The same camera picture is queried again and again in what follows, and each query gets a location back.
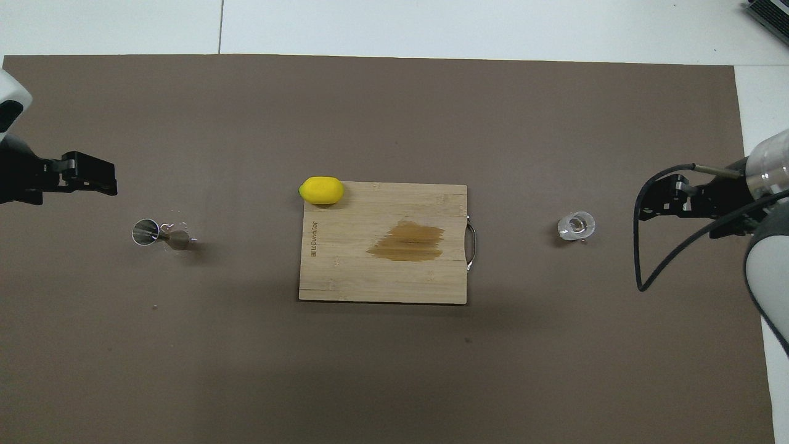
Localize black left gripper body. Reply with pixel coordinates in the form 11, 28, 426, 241
0, 133, 62, 205

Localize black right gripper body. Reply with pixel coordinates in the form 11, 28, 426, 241
692, 159, 758, 220

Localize steel double jigger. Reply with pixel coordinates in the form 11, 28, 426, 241
132, 218, 193, 252

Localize clear glass cup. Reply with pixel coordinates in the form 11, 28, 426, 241
557, 212, 596, 242

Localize grey ridged device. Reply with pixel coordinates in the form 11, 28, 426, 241
743, 0, 789, 44

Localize yellow lemon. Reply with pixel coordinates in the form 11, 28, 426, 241
299, 176, 345, 205

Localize bamboo cutting board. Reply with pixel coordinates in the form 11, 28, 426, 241
298, 181, 478, 305

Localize brown table mat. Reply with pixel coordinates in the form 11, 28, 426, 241
0, 54, 776, 444

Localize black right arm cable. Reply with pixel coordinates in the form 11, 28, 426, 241
634, 163, 789, 292

